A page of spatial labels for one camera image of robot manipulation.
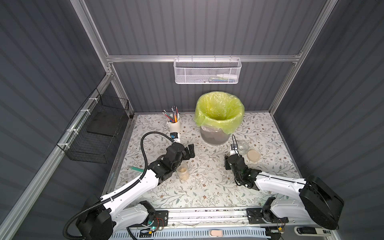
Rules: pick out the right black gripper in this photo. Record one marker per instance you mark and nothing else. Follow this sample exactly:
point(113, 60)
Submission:
point(229, 162)

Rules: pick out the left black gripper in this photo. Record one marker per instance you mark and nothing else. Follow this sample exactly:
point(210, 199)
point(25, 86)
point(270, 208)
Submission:
point(186, 151)

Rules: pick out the glass oatmeal jar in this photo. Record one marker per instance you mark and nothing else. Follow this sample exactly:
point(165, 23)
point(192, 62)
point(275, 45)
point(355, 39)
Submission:
point(183, 172)

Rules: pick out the oatmeal jar with beige lid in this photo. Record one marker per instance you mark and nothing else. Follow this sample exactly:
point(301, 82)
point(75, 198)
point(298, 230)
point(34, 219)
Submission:
point(242, 147)

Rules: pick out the beige jar lid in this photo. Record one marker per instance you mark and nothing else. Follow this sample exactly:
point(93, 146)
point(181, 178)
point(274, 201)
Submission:
point(253, 156)

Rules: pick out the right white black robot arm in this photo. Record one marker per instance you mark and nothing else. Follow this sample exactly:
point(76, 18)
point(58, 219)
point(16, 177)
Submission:
point(307, 199)

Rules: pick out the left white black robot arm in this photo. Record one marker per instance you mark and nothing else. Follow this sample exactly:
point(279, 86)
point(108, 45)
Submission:
point(100, 217)

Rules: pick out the grey trash bin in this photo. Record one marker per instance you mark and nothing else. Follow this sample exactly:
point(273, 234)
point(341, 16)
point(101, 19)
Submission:
point(213, 136)

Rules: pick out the white pen cup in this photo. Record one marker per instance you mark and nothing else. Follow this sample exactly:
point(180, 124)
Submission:
point(175, 127)

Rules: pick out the floral table mat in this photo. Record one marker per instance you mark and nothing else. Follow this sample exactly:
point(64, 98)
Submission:
point(209, 183)

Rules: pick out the pens bundle in cup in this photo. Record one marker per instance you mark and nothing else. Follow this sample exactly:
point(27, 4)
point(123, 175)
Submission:
point(172, 115)

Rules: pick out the green plastic bin liner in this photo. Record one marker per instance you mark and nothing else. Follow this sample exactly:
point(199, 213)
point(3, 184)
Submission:
point(219, 110)

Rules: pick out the pink eraser block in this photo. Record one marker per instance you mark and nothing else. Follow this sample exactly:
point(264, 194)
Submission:
point(216, 233)

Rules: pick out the white bottle in basket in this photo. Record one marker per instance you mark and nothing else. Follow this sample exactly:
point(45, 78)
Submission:
point(228, 77)

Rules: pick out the white black stapler device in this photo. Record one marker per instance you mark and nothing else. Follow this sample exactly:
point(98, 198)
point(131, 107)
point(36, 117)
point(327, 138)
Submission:
point(312, 232)

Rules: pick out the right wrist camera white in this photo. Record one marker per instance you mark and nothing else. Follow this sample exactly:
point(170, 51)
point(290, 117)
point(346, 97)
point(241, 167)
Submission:
point(234, 149)

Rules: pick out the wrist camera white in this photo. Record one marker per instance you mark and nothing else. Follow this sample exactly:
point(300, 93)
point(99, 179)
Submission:
point(234, 149)
point(175, 137)

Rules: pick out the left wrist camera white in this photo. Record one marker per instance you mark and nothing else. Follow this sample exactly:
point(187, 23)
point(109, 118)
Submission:
point(175, 137)

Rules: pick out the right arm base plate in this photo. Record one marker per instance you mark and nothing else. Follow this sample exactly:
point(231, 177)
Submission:
point(259, 216)

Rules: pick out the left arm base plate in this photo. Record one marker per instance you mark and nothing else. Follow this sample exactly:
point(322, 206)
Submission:
point(156, 219)

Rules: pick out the white wire mesh basket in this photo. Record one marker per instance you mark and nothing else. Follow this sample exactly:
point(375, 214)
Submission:
point(204, 71)

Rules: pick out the black wire basket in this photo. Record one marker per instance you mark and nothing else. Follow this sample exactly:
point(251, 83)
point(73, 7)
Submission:
point(97, 136)

